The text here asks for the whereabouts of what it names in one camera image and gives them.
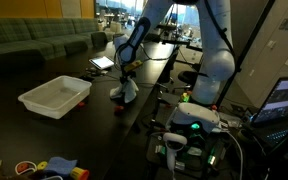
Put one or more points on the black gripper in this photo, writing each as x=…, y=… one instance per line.
x=128, y=72

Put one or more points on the white terry towel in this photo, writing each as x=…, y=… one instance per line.
x=129, y=91

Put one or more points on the orange red ball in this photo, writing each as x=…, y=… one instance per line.
x=119, y=109

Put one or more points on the small orange disc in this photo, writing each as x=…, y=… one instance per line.
x=81, y=104

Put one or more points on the yellow orange cup toy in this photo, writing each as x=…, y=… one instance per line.
x=80, y=174

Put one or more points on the small yellow round toy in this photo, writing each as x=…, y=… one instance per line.
x=42, y=165

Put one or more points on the white rimmed orange toy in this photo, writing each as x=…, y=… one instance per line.
x=24, y=167

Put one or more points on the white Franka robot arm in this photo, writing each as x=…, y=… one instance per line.
x=217, y=63

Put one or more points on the white plastic storage bin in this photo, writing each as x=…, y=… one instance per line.
x=54, y=95

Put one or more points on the tablet with bright screen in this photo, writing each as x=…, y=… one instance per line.
x=102, y=62

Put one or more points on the dark upholstered ottoman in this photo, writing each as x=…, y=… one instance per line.
x=75, y=47
x=15, y=61
x=99, y=39

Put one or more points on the black office chair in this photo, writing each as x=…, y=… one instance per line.
x=187, y=78

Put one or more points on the green yellow small toy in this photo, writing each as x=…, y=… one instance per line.
x=185, y=97

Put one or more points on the white VR controller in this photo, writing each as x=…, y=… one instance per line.
x=174, y=141

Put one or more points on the small red knob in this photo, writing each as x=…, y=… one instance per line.
x=214, y=107

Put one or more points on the black electronics box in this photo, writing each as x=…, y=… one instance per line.
x=194, y=156

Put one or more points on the green plaid couch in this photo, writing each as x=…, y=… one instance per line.
x=17, y=33

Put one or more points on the open laptop blue keyboard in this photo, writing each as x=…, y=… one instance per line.
x=280, y=100

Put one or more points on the white wall outlet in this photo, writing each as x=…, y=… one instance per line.
x=251, y=73

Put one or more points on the white wall switch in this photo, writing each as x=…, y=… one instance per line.
x=271, y=45

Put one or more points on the grey wall sign plate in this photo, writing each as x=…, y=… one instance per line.
x=287, y=24

